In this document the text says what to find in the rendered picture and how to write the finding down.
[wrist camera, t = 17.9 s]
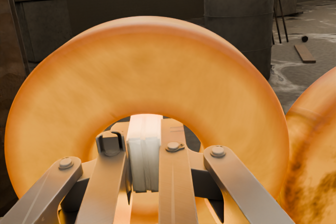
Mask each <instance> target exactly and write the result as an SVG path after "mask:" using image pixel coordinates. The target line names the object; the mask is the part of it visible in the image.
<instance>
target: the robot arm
mask: <svg viewBox="0 0 336 224"><path fill-rule="evenodd" d="M95 140H96V146H97V151H98V155H97V158H96V159H94V160H91V161H88V162H84V163H81V159H79V158H78V157H75V156H68V157H63V158H61V159H59V160H57V161H56V162H55V163H53V164H52V165H51V166H50V168H49V169H48V170H47V171H46V172H45V173H44V174H43V175H42V176H41V177H40V178H39V179H38V180H37V181H36V182H35V184H34V185H33V186H32V187H31V188H30V189H29V190H28V191H27V192H26V193H25V194H24V195H23V196H22V197H21V198H20V199H19V201H18V202H17V203H16V204H15V205H14V206H13V207H12V208H11V209H10V210H9V211H8V212H7V213H6V214H5V215H4V217H3V218H2V219H1V220H0V224H130V218H131V209H132V201H133V192H132V187H133V191H134V192H135V193H147V191H151V192H152V193H155V192H158V224H199V221H198V214H197V208H196V201H195V197H199V198H204V199H205V203H206V205H207V207H208V209H209V210H210V212H211V214H212V216H213V218H214V219H215V221H216V223H217V224H296V223H295V222H294V221H293V220H292V219H291V218H290V216H289V215H288V214H287V213H286V212H285V211H284V210H283V208H282V207H281V206H280V205H279V204H278V203H277V201H276V200H275V199H274V198H273V197H272V196H271V195H270V193H269V192H268V191H267V190H266V189H265V188H264V187H263V185H262V184H261V183H260V182H259V181H258V180H257V179H256V177H255V176H254V175H253V174H252V173H251V172H250V170H249V169H248V168H247V167H246V166H245V165H244V164H243V162H242V161H241V160H240V159H239V158H238V157H237V156H236V154H235V153H234V152H233V151H232V150H231V149H230V148H228V147H226V146H223V145H212V146H209V147H207V148H206V149H205V150H204V151H203V153H199V152H195V151H192V150H190V149H189V148H188V147H187V145H186V139H185V133H184V126H183V124H182V123H181V122H179V121H177V120H175V119H173V118H167V119H163V116H162V115H157V114H137V115H131V117H130V122H117V123H116V124H114V125H113V126H112V127H111V130H108V131H104V132H102V133H100V134H99V135H97V136H96V138H95Z"/></svg>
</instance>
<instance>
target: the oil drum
mask: <svg viewBox="0 0 336 224"><path fill-rule="evenodd" d="M273 10H274V0H204V15H203V16H204V28H205V29H207V30H209V31H211V32H213V33H215V34H217V35H219V36H220V37H222V38H223V39H225V40H226V41H228V42H229V43H230V44H232V45H233V46H234V47H235V48H237V49H238V50H239V51H240V52H241V53H242V54H243V55H244V56H245V57H246V58H247V59H248V60H249V61H250V62H251V63H252V64H253V65H254V66H255V67H256V69H257V70H258V71H259V72H260V73H261V74H262V75H263V76H264V78H265V79H266V80H268V79H269V78H270V72H271V51H272V46H273V44H272V31H273V13H274V11H273Z"/></svg>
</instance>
